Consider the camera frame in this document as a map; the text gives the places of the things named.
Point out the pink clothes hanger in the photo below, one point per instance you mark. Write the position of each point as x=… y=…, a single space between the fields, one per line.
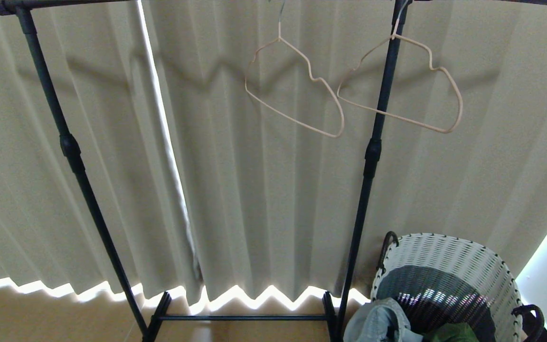
x=461 y=111
x=279 y=31

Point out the green long-sleeved shirt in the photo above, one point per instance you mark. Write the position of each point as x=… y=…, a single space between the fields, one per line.
x=454 y=333

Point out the white laundry basket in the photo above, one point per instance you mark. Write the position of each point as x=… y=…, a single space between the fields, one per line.
x=444 y=251

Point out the black clothes rack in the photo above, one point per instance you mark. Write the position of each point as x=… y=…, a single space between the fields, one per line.
x=71 y=147

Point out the beige curtain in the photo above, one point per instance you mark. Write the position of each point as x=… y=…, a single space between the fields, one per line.
x=254 y=190

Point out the pale blue denim garment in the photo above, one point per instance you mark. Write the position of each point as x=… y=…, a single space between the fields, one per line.
x=378 y=323

